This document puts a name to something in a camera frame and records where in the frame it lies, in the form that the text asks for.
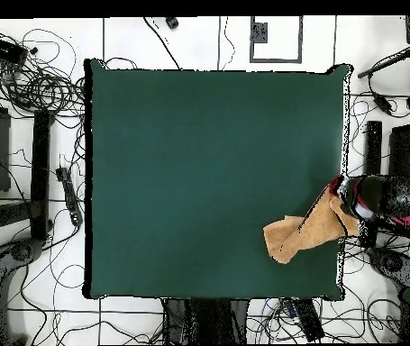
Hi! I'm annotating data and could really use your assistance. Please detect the tan terry towel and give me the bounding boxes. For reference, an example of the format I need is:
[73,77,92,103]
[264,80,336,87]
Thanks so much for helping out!
[262,184,361,265]

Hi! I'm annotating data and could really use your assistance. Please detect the black power adapter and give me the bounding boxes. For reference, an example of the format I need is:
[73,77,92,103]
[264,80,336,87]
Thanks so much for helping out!
[372,92,394,116]

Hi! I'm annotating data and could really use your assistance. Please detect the black tripod rod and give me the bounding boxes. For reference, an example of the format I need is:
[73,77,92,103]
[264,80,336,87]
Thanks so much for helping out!
[356,44,410,79]

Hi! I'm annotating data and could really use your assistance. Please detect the black power strip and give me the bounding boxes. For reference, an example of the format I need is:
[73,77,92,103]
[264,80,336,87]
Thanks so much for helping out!
[55,166,84,227]
[292,298,325,342]

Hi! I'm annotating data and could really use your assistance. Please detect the dark green tablecloth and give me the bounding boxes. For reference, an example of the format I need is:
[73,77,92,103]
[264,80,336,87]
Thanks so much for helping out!
[82,58,353,302]

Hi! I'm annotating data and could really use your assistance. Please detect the black metal stand frame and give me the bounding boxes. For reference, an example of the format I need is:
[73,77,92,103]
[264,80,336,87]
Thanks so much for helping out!
[359,120,384,250]
[0,108,56,241]

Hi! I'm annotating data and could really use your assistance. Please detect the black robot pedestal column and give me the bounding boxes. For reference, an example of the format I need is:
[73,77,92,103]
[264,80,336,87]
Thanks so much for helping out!
[162,297,251,345]

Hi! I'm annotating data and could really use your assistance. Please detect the tangled black cables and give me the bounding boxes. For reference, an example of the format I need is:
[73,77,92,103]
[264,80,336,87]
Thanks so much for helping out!
[0,28,87,120]

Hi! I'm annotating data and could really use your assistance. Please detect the black switch box with ports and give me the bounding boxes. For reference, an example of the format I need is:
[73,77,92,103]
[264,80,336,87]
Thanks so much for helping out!
[0,32,29,67]

